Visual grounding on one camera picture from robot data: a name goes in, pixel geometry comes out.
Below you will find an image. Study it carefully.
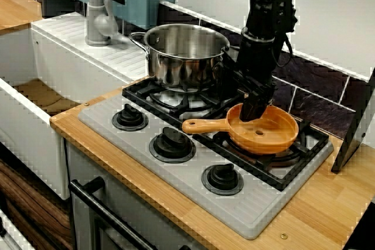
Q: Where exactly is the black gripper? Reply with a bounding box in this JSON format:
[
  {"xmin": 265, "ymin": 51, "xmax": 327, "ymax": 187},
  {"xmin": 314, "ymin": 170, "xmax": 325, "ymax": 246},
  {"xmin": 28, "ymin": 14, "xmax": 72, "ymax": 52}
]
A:
[{"xmin": 216, "ymin": 38, "xmax": 277, "ymax": 122}]

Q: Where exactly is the orange plastic frying pan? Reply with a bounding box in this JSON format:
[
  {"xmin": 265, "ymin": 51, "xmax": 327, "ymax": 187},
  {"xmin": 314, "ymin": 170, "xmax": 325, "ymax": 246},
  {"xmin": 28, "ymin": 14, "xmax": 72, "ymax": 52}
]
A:
[{"xmin": 181, "ymin": 102, "xmax": 299, "ymax": 156}]

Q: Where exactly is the stainless steel cooking pot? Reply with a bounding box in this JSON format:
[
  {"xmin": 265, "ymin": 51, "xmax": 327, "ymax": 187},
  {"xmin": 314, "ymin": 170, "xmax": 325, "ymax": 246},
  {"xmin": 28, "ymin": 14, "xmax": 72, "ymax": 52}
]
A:
[{"xmin": 128, "ymin": 23, "xmax": 235, "ymax": 93}]

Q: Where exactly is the black stove knob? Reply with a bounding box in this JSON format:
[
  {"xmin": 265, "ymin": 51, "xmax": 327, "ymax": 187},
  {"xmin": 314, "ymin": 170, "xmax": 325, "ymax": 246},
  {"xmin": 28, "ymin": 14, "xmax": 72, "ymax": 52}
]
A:
[
  {"xmin": 149, "ymin": 126, "xmax": 196, "ymax": 163},
  {"xmin": 201, "ymin": 163, "xmax": 244, "ymax": 196},
  {"xmin": 112, "ymin": 103, "xmax": 149, "ymax": 131}
]

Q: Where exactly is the black burner grate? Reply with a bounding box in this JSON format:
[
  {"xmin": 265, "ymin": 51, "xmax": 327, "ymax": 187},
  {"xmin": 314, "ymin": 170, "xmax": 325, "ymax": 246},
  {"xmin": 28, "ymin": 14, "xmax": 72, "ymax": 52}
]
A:
[{"xmin": 122, "ymin": 77, "xmax": 330, "ymax": 192}]

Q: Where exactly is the grey toy stove plate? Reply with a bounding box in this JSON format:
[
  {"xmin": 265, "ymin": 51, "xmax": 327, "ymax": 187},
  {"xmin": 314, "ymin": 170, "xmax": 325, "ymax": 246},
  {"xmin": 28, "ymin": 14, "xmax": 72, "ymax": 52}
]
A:
[{"xmin": 78, "ymin": 78, "xmax": 335, "ymax": 241}]

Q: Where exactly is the black side panel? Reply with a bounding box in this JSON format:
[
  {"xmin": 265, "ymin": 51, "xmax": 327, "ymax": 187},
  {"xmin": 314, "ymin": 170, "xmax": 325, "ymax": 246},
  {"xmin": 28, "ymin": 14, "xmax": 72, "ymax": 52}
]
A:
[{"xmin": 330, "ymin": 67, "xmax": 375, "ymax": 174}]

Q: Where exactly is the wooden kitchen countertop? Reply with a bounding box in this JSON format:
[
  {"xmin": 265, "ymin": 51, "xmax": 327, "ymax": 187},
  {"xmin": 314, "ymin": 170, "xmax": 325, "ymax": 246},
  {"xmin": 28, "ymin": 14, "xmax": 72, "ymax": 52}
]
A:
[{"xmin": 49, "ymin": 77, "xmax": 375, "ymax": 250}]

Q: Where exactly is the grey toy faucet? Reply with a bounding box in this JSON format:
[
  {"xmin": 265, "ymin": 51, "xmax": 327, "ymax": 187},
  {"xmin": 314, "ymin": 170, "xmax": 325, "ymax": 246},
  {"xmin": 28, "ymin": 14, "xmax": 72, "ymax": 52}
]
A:
[{"xmin": 84, "ymin": 0, "xmax": 128, "ymax": 47}]

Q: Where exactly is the white sink basin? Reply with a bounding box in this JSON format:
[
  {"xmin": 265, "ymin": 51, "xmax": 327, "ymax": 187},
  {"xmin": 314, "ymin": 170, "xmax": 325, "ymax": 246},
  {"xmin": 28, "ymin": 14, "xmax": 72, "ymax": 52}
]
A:
[{"xmin": 0, "ymin": 12, "xmax": 147, "ymax": 201}]

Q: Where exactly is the black oven door handle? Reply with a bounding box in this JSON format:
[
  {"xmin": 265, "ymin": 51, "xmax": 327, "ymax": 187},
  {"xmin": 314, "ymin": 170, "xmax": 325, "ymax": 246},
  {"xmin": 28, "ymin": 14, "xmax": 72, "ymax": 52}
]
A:
[{"xmin": 69, "ymin": 176, "xmax": 159, "ymax": 250}]

